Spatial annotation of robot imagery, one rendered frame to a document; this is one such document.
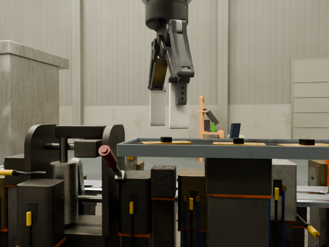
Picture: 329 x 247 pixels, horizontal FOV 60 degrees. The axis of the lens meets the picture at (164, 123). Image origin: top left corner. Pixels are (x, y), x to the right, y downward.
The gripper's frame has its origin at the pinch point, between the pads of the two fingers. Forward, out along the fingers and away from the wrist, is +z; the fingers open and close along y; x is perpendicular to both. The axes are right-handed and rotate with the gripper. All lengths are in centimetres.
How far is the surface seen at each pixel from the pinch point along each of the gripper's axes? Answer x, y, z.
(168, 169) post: -2.6, 7.9, 10.1
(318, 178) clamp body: -58, 26, 19
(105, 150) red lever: 10.6, 0.4, 4.9
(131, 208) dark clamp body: 4.9, 9.3, 18.0
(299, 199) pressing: -37.2, 10.6, 19.8
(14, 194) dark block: 28.9, 19.9, 16.3
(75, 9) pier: 48, 1006, -376
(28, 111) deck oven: 100, 436, -8
